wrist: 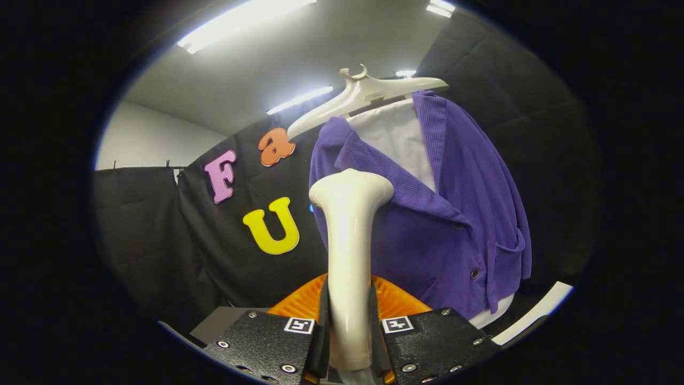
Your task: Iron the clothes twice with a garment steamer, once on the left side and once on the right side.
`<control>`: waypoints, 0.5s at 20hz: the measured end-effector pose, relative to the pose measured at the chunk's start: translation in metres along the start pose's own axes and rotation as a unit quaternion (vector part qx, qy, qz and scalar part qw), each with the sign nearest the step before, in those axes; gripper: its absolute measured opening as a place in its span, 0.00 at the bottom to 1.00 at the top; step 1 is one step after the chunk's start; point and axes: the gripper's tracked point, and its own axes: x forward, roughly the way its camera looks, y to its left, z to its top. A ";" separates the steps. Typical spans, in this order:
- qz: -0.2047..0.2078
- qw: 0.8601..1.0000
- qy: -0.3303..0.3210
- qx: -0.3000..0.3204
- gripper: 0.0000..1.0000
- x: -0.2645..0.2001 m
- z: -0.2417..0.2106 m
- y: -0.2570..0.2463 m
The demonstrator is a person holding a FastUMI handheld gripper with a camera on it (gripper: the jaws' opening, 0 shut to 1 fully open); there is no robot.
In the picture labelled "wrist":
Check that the white flat board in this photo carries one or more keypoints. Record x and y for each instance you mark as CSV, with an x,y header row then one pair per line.
x,y
534,310

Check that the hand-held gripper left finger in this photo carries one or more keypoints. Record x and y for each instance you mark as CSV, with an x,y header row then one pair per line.
x,y
267,342

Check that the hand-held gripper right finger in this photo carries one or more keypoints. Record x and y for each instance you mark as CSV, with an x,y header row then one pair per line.
x,y
433,342

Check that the white garment steamer nozzle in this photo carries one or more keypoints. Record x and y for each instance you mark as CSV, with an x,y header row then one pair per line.
x,y
350,256

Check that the grey cabinet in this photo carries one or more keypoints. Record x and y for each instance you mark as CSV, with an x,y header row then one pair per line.
x,y
216,323

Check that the large ceiling light panel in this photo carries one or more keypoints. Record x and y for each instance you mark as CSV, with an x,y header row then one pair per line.
x,y
240,21

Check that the white shirt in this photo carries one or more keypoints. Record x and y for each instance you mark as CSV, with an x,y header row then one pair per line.
x,y
398,141

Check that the long ceiling light strip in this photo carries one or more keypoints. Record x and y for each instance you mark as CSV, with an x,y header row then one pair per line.
x,y
299,100

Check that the small ceiling light panel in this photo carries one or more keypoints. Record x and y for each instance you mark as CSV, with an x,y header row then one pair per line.
x,y
441,7
405,73

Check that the white plastic clothes hanger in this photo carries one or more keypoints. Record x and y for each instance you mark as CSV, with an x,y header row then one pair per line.
x,y
363,93

